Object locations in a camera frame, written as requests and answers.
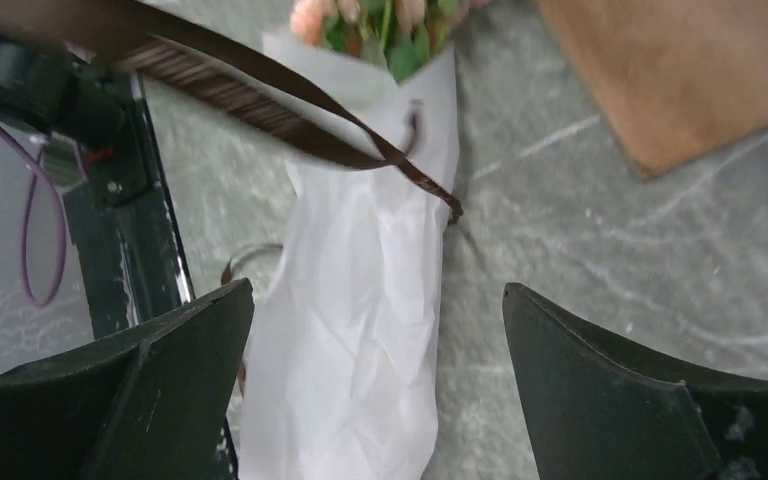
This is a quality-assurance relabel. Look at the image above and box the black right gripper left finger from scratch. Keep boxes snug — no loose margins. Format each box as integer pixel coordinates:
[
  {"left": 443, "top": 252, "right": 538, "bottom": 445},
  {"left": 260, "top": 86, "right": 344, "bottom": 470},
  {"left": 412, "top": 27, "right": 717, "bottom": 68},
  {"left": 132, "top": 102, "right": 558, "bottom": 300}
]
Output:
[{"left": 0, "top": 280, "right": 254, "bottom": 479}]

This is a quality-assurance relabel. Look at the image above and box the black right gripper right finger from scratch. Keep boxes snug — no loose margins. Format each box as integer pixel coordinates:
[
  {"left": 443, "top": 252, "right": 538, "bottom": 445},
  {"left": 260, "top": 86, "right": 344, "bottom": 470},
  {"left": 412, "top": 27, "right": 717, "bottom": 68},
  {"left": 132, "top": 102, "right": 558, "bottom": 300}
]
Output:
[{"left": 502, "top": 283, "right": 768, "bottom": 479}]

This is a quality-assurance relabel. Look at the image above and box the white wrapping paper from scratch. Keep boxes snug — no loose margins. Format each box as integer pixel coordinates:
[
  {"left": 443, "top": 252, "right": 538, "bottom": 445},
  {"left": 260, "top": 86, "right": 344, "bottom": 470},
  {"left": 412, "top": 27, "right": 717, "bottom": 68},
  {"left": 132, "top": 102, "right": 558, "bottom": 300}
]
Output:
[{"left": 238, "top": 29, "right": 461, "bottom": 480}]

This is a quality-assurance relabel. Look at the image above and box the brown satin ribbon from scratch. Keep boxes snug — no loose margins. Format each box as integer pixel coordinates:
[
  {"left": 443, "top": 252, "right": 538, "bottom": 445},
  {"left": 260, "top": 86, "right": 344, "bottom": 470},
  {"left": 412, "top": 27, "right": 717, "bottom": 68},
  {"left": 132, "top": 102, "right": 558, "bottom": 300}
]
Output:
[{"left": 0, "top": 1, "right": 463, "bottom": 222}]

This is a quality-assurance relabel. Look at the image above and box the pink flower bouquet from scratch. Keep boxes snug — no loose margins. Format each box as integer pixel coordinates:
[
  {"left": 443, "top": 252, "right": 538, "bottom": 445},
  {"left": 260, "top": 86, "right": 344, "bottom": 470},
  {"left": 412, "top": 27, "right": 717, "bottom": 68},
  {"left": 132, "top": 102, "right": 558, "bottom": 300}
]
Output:
[{"left": 288, "top": 0, "right": 486, "bottom": 83}]

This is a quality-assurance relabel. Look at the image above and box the brown wooden board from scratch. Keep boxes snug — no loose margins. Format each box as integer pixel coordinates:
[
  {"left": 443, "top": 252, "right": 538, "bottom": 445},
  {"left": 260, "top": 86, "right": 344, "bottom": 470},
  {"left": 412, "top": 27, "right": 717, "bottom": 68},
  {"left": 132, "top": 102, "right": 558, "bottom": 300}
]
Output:
[{"left": 537, "top": 0, "right": 768, "bottom": 178}]

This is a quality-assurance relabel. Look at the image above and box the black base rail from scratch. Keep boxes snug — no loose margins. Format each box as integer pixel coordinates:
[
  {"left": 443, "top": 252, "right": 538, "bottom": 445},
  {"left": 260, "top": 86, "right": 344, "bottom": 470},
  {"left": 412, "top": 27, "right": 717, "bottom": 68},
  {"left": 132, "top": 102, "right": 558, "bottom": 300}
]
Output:
[{"left": 0, "top": 29, "right": 240, "bottom": 480}]

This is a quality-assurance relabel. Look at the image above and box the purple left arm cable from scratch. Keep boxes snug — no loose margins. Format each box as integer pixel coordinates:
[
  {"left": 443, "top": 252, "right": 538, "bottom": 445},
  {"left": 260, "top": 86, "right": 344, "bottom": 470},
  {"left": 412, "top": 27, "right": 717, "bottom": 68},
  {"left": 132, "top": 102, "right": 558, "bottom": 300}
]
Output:
[{"left": 0, "top": 95, "right": 87, "bottom": 309}]

